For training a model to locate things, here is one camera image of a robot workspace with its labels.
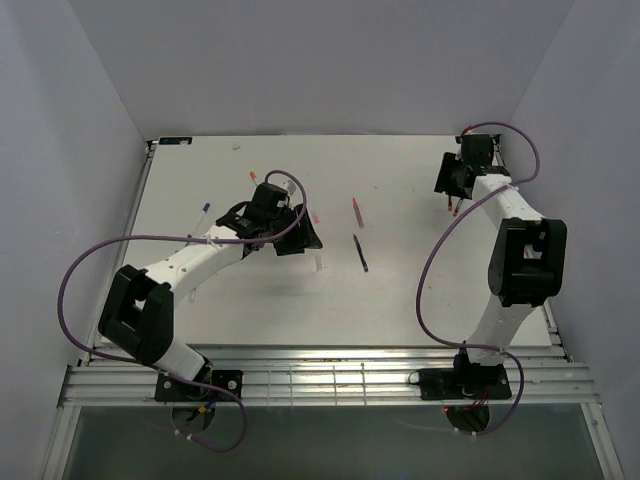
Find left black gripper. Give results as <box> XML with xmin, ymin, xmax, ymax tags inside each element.
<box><xmin>265</xmin><ymin>203</ymin><xmax>323</xmax><ymax>257</ymax></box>

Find purple highlighter pen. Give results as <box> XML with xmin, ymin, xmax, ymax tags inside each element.
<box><xmin>352</xmin><ymin>234</ymin><xmax>369</xmax><ymax>273</ymax></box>

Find pink highlighter pen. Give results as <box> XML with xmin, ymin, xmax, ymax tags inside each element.
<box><xmin>352</xmin><ymin>197</ymin><xmax>365</xmax><ymax>229</ymax></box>

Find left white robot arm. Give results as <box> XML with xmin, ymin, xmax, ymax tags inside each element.
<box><xmin>98</xmin><ymin>182</ymin><xmax>323</xmax><ymax>400</ymax></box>

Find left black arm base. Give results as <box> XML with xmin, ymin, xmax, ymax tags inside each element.
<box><xmin>153</xmin><ymin>369</ymin><xmax>244</xmax><ymax>403</ymax></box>

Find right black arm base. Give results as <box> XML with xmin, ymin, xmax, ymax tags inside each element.
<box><xmin>408</xmin><ymin>368</ymin><xmax>512</xmax><ymax>400</ymax></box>

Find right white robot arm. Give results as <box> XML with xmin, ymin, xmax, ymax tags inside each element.
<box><xmin>434</xmin><ymin>133</ymin><xmax>567</xmax><ymax>397</ymax></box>

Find purple capped white marker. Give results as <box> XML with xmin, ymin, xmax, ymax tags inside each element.
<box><xmin>187</xmin><ymin>202</ymin><xmax>210</xmax><ymax>238</ymax></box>

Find left blue table label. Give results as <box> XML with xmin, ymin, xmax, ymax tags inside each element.
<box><xmin>158</xmin><ymin>137</ymin><xmax>193</xmax><ymax>146</ymax></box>

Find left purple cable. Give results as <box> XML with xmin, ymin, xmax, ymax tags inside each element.
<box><xmin>57</xmin><ymin>170</ymin><xmax>307</xmax><ymax>454</ymax></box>

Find purple cable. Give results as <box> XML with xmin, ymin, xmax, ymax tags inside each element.
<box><xmin>415</xmin><ymin>121</ymin><xmax>542</xmax><ymax>437</ymax></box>
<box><xmin>57</xmin><ymin>170</ymin><xmax>307</xmax><ymax>454</ymax></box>

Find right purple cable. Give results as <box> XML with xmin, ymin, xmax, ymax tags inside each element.
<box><xmin>415</xmin><ymin>121</ymin><xmax>542</xmax><ymax>437</ymax></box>

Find aluminium table frame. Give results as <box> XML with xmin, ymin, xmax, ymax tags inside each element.
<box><xmin>42</xmin><ymin>134</ymin><xmax>626</xmax><ymax>480</ymax></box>

